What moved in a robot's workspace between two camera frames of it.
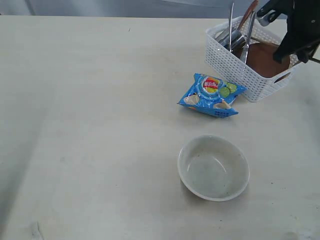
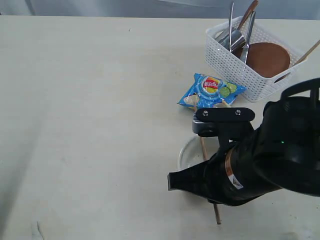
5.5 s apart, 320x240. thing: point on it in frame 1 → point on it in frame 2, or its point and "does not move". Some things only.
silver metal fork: [230, 50] does not move
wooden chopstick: [316, 60] → [205, 158]
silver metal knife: [245, 50] does not move
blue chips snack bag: [214, 95] does not move
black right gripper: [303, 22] → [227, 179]
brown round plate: [260, 57] does not move
